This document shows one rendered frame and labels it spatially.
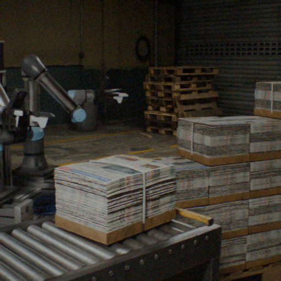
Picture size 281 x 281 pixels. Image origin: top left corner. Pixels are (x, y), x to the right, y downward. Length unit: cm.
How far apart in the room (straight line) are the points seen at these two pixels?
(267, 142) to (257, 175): 21
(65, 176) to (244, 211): 147
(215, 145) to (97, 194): 123
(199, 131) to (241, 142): 25
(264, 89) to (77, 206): 185
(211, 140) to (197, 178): 23
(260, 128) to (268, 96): 37
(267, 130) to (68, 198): 154
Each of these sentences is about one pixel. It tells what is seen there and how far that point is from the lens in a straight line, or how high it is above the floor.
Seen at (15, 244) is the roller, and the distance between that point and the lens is 174.
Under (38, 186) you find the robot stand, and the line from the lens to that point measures 273.
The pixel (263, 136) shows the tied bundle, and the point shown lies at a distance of 294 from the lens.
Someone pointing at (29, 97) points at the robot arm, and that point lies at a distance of 283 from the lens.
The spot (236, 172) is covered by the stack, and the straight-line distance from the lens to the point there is 286.
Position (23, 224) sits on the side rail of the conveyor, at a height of 80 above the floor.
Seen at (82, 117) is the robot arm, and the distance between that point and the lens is 270.
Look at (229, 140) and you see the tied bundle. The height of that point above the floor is 97.
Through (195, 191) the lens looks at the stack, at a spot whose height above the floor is 70.
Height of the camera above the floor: 143
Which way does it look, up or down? 10 degrees down
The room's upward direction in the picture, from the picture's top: straight up
